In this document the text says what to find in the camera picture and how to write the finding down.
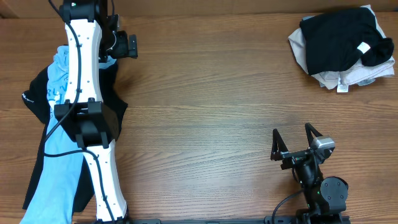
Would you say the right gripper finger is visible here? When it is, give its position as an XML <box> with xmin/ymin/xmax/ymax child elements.
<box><xmin>272</xmin><ymin>129</ymin><xmax>289</xmax><ymax>154</ymax></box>
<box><xmin>305</xmin><ymin>123</ymin><xmax>322</xmax><ymax>146</ymax></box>

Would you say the black t-shirt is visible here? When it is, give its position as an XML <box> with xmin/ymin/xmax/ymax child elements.
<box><xmin>22</xmin><ymin>62</ymin><xmax>128</xmax><ymax>212</ymax></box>
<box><xmin>300</xmin><ymin>7</ymin><xmax>394</xmax><ymax>75</ymax></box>

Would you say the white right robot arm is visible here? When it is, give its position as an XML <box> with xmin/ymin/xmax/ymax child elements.
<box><xmin>264</xmin><ymin>123</ymin><xmax>351</xmax><ymax>224</ymax></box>

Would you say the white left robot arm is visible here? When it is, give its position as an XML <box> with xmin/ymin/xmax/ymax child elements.
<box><xmin>54</xmin><ymin>0</ymin><xmax>138</xmax><ymax>223</ymax></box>

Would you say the black t-shirt under blue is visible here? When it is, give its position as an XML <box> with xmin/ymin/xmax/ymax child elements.
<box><xmin>22</xmin><ymin>62</ymin><xmax>128</xmax><ymax>212</ymax></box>

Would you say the blue garment under white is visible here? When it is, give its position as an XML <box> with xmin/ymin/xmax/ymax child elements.
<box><xmin>302</xmin><ymin>16</ymin><xmax>315</xmax><ymax>21</ymax></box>

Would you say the light blue t-shirt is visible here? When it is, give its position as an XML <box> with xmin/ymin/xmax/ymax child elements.
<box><xmin>19</xmin><ymin>45</ymin><xmax>118</xmax><ymax>224</ymax></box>

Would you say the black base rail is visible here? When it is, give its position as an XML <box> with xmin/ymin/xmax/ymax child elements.
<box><xmin>130</xmin><ymin>215</ymin><xmax>351</xmax><ymax>224</ymax></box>

